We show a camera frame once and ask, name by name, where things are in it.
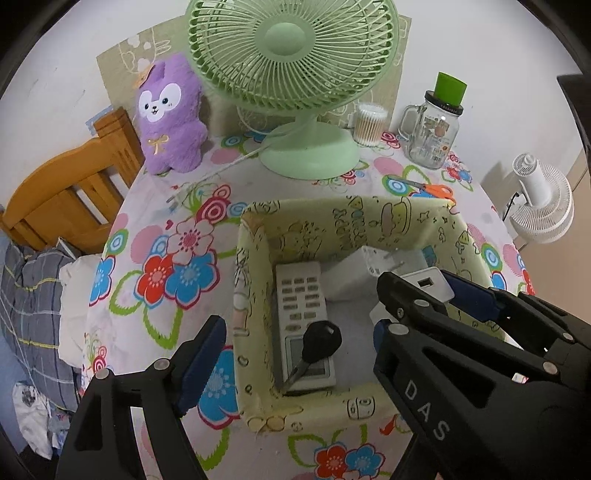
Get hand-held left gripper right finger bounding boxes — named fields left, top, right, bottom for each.
left=373, top=320, right=444, bottom=480

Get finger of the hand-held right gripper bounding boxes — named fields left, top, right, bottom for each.
left=443, top=271, right=579, bottom=352
left=375, top=271, right=563, bottom=462

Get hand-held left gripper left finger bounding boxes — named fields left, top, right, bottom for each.
left=54, top=315, right=228, bottom=480

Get white power adapter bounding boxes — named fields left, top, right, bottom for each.
left=369, top=267, right=455, bottom=329

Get black car key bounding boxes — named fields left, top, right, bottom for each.
left=281, top=320, right=343, bottom=394

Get white charger plug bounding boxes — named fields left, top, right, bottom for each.
left=321, top=246, right=404, bottom=301

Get grey remote control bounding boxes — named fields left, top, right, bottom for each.
left=276, top=261, right=338, bottom=392

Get yellow printed fabric basket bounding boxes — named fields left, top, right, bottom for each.
left=233, top=196, right=504, bottom=432

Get white clip fan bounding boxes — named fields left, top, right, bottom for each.
left=508, top=153, right=574, bottom=244

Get white pillow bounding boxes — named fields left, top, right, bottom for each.
left=58, top=253, right=105, bottom=370

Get floral tablecloth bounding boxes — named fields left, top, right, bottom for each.
left=81, top=129, right=539, bottom=480

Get glass jar mug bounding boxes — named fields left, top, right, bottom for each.
left=398, top=91, right=465, bottom=169

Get cotton swab container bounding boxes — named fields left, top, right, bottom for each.
left=353, top=102, right=389, bottom=147

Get white patterned cloth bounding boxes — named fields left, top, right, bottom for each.
left=11, top=381, right=70, bottom=462

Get grey plaid pillow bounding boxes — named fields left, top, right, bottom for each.
left=0, top=231, right=93, bottom=411

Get green plastic cup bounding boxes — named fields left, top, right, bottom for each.
left=433, top=71, right=468, bottom=106

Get purple plush toy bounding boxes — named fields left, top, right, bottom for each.
left=134, top=52, right=209, bottom=176

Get wooden bed headboard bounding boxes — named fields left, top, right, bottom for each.
left=0, top=107, right=146, bottom=254

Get green desk fan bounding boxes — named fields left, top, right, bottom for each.
left=185, top=0, right=402, bottom=180

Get orange handled scissors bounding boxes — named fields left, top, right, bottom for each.
left=387, top=174, right=457, bottom=203

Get white fan power cord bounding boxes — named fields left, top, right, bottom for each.
left=166, top=138, right=278, bottom=213

